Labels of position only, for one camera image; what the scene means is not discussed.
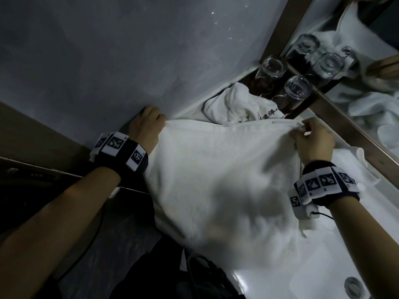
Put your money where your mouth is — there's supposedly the person's right hand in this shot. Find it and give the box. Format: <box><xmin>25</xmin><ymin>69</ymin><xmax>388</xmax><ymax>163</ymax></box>
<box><xmin>289</xmin><ymin>116</ymin><xmax>336</xmax><ymax>167</ymax></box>

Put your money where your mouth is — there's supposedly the person's left hand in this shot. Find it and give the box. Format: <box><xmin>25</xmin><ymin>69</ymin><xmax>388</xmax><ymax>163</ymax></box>
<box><xmin>128</xmin><ymin>105</ymin><xmax>168</xmax><ymax>155</ymax></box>

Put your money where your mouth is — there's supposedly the large white towel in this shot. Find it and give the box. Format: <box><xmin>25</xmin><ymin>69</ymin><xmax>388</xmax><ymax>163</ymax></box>
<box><xmin>143</xmin><ymin>118</ymin><xmax>316</xmax><ymax>273</ymax></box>

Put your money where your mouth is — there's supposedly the person's left forearm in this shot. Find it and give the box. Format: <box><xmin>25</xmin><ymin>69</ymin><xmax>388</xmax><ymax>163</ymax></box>
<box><xmin>0</xmin><ymin>166</ymin><xmax>123</xmax><ymax>299</ymax></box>

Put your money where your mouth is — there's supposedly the person's right forearm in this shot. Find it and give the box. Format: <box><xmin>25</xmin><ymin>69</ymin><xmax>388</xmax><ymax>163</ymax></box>
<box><xmin>327</xmin><ymin>196</ymin><xmax>399</xmax><ymax>299</ymax></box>

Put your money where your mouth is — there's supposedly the clear drinking glass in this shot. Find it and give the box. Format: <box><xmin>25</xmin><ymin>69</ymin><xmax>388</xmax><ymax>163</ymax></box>
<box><xmin>272</xmin><ymin>75</ymin><xmax>313</xmax><ymax>117</ymax></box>
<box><xmin>252</xmin><ymin>55</ymin><xmax>288</xmax><ymax>97</ymax></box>

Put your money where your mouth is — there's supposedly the black wristband with marker tags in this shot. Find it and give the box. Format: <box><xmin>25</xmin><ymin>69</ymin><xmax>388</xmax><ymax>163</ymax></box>
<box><xmin>90</xmin><ymin>131</ymin><xmax>149</xmax><ymax>178</ymax></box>
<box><xmin>288</xmin><ymin>161</ymin><xmax>361</xmax><ymax>220</ymax></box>

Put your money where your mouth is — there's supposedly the wood-framed mirror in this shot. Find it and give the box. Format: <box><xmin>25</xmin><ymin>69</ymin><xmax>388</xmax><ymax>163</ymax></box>
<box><xmin>259</xmin><ymin>0</ymin><xmax>399</xmax><ymax>190</ymax></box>

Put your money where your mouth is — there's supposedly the white cloth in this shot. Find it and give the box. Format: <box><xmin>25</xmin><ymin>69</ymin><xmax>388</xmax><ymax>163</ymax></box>
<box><xmin>335</xmin><ymin>146</ymin><xmax>381</xmax><ymax>186</ymax></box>

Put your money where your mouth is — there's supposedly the dark wooden tray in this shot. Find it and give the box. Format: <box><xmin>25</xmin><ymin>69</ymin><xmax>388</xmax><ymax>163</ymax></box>
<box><xmin>239</xmin><ymin>71</ymin><xmax>314</xmax><ymax>119</ymax></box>

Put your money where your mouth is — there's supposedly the small white printed towel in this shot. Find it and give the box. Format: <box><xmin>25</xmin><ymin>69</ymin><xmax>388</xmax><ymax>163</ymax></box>
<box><xmin>203</xmin><ymin>82</ymin><xmax>288</xmax><ymax>126</ymax></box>

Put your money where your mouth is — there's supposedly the brown wooden cabinet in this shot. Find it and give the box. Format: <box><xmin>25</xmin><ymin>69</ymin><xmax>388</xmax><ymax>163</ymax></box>
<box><xmin>0</xmin><ymin>102</ymin><xmax>94</xmax><ymax>184</ymax></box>

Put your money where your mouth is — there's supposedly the white sink basin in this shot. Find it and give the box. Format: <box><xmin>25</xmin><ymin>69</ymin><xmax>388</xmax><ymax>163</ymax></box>
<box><xmin>175</xmin><ymin>90</ymin><xmax>399</xmax><ymax>299</ymax></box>

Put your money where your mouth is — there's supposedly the person's black clothing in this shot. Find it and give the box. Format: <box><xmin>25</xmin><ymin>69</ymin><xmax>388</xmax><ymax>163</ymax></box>
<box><xmin>109</xmin><ymin>236</ymin><xmax>247</xmax><ymax>299</ymax></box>

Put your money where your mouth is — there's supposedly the metal sink drain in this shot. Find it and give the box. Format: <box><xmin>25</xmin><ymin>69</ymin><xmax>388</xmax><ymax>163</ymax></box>
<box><xmin>344</xmin><ymin>277</ymin><xmax>366</xmax><ymax>299</ymax></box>

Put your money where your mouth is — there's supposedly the black cable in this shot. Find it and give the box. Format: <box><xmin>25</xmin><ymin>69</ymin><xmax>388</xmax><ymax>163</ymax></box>
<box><xmin>58</xmin><ymin>212</ymin><xmax>105</xmax><ymax>282</ymax></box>

